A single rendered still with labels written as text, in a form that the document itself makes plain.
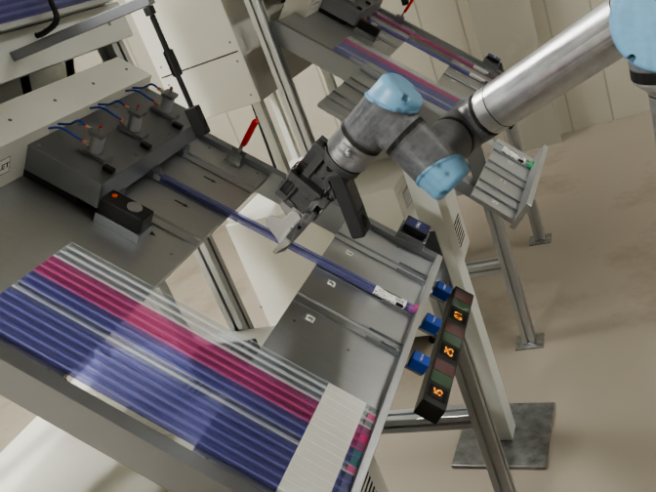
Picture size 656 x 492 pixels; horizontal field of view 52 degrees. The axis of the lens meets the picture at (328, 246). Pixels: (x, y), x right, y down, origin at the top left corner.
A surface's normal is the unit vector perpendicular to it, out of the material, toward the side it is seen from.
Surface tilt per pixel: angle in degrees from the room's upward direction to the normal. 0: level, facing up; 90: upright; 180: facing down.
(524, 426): 0
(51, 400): 90
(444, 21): 90
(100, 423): 90
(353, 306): 43
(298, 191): 90
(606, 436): 0
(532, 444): 0
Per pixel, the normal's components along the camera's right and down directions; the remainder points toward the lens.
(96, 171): 0.36, -0.75
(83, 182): -0.31, 0.46
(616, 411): -0.34, -0.87
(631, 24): -0.60, 0.37
